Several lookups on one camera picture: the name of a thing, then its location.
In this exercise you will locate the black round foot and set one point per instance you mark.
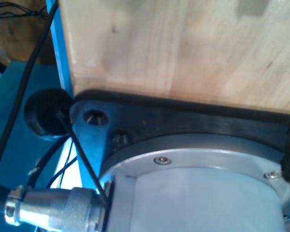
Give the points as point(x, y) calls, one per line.
point(46, 113)

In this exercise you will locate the blue metal bench frame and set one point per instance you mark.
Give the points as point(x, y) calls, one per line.
point(12, 116)

